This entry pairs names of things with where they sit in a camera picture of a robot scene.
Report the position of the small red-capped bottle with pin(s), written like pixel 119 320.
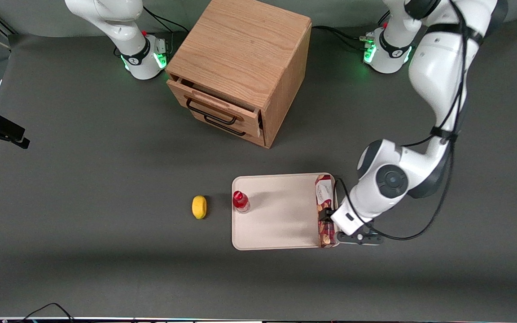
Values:
pixel 240 202

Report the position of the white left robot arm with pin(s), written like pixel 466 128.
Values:
pixel 438 89

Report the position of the red cookie box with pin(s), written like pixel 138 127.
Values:
pixel 325 193

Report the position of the beige plastic tray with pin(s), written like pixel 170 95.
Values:
pixel 276 215

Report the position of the yellow lemon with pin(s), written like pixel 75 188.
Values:
pixel 199 207

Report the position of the wooden drawer cabinet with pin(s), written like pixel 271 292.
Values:
pixel 258 58

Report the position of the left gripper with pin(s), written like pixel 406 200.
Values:
pixel 327 214

